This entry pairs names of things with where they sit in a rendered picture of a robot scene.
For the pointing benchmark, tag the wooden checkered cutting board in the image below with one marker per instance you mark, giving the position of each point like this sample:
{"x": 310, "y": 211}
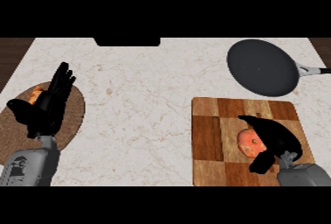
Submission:
{"x": 215, "y": 140}

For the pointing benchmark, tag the orange vegetable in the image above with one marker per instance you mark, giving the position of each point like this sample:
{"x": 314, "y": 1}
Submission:
{"x": 36, "y": 94}

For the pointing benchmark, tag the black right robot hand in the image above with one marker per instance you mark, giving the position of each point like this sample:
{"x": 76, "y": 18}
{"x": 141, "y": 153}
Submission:
{"x": 276, "y": 134}

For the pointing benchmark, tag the orange squash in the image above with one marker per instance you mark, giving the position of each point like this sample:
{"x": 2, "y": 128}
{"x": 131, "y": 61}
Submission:
{"x": 251, "y": 143}

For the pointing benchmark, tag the black appliance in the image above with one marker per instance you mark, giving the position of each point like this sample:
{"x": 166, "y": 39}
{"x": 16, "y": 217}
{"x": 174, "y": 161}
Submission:
{"x": 128, "y": 41}

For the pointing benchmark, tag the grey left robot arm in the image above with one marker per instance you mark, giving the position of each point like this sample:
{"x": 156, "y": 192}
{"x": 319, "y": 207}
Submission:
{"x": 33, "y": 163}

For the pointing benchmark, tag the brown round placemat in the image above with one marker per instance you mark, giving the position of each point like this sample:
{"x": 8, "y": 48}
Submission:
{"x": 72, "y": 116}

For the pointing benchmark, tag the dark grey frying pan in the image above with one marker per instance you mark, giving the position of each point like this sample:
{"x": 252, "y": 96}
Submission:
{"x": 264, "y": 68}

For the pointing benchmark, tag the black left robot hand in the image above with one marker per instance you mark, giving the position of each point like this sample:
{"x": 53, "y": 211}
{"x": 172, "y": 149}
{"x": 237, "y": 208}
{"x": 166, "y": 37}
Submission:
{"x": 50, "y": 102}

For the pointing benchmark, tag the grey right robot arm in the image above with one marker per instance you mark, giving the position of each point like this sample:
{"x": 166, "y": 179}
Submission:
{"x": 302, "y": 172}

